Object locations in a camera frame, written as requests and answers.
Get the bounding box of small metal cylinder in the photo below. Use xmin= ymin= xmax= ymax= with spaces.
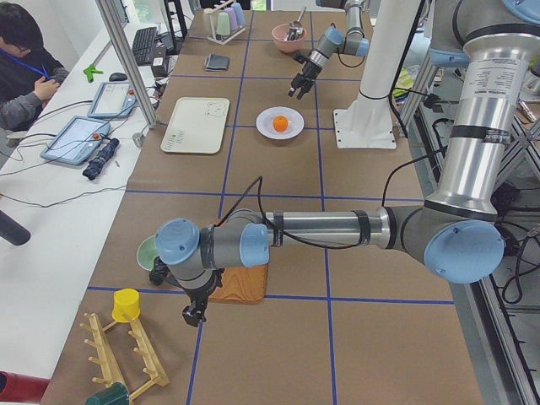
xmin=132 ymin=132 xmax=144 ymax=148

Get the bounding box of dark green cup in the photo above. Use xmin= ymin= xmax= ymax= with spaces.
xmin=84 ymin=382 xmax=130 ymax=405

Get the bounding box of green plastic clip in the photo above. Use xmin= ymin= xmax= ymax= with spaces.
xmin=84 ymin=64 xmax=103 ymax=83

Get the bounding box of aluminium frame post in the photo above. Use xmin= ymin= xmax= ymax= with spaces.
xmin=95 ymin=0 xmax=159 ymax=129

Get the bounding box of white round plate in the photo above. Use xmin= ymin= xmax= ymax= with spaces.
xmin=256 ymin=106 xmax=305 ymax=140

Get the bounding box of pink bowl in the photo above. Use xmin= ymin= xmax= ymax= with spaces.
xmin=271 ymin=24 xmax=306 ymax=54

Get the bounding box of red cylinder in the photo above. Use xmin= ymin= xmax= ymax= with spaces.
xmin=1 ymin=371 xmax=50 ymax=403

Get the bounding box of near teach pendant tablet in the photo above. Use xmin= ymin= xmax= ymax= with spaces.
xmin=40 ymin=116 xmax=111 ymax=166

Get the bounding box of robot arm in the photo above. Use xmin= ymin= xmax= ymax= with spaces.
xmin=130 ymin=11 xmax=456 ymax=321
xmin=288 ymin=0 xmax=370 ymax=100

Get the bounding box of light blue cup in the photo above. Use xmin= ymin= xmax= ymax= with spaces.
xmin=231 ymin=3 xmax=246 ymax=26

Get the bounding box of white cup holder rack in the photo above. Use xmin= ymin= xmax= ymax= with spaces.
xmin=203 ymin=0 xmax=246 ymax=45

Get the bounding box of seated person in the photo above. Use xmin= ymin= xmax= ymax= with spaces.
xmin=1 ymin=2 xmax=69 ymax=132

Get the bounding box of black computer mouse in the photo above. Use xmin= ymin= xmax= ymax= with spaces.
xmin=109 ymin=73 xmax=127 ymax=82

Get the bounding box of far teach pendant tablet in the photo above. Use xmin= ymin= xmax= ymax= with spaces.
xmin=88 ymin=81 xmax=137 ymax=119

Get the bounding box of orange mandarin fruit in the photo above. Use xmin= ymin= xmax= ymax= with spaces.
xmin=273 ymin=116 xmax=289 ymax=132

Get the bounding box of metal scoop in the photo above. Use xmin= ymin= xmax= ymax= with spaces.
xmin=286 ymin=7 xmax=306 ymax=41

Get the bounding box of folded dark blue umbrella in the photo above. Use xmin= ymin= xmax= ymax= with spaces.
xmin=83 ymin=138 xmax=120 ymax=181

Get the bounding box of yellow cup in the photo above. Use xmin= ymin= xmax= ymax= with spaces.
xmin=111 ymin=289 xmax=141 ymax=323

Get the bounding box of pale green cup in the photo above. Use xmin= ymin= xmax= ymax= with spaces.
xmin=216 ymin=11 xmax=230 ymax=37

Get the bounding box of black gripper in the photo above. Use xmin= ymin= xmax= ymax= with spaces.
xmin=288 ymin=49 xmax=324 ymax=100
xmin=192 ymin=269 xmax=223 ymax=315

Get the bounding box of lilac cup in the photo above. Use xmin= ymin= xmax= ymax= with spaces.
xmin=224 ymin=7 xmax=239 ymax=31

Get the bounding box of black keyboard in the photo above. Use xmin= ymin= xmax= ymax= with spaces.
xmin=132 ymin=27 xmax=158 ymax=66

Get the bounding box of mint green bowl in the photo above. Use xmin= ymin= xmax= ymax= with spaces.
xmin=137 ymin=235 xmax=159 ymax=272

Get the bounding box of teach pendant tablet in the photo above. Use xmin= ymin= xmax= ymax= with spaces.
xmin=40 ymin=116 xmax=111 ymax=166
xmin=88 ymin=81 xmax=137 ymax=119

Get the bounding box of folded grey cloth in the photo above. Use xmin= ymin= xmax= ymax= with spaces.
xmin=204 ymin=54 xmax=230 ymax=72

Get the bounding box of cream bear-print tray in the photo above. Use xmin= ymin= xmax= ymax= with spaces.
xmin=160 ymin=97 xmax=230 ymax=154

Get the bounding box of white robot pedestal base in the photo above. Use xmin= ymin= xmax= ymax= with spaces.
xmin=334 ymin=0 xmax=423 ymax=149

